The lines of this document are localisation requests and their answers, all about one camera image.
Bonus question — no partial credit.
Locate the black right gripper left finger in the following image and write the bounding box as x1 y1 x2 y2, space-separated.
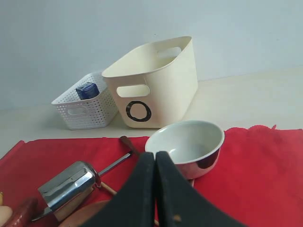
82 152 155 227

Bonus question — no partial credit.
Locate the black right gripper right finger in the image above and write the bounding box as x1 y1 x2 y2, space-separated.
155 151 244 227

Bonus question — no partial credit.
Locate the red sausage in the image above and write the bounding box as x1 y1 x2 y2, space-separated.
5 197 38 227

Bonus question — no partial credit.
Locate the blue white milk carton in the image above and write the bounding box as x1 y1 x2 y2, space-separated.
75 82 99 100

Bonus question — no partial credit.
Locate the brown egg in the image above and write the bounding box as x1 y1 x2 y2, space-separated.
0 206 13 227

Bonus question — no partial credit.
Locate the wooden chopstick under cup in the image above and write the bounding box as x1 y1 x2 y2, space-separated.
96 182 159 227

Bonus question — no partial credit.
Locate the table knife steel blade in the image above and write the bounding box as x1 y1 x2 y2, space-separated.
30 151 133 222

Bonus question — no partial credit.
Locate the white ceramic bowl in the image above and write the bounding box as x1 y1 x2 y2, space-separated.
145 120 225 180

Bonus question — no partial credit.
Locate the stainless steel cup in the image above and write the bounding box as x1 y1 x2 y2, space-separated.
37 160 99 222

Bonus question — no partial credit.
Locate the red cloth table mat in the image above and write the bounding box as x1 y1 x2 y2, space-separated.
0 125 303 227

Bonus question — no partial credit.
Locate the white perforated plastic basket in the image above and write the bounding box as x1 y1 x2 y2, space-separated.
51 72 118 130

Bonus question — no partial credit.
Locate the cream plastic bin black circle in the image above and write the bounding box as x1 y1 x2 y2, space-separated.
102 36 198 128

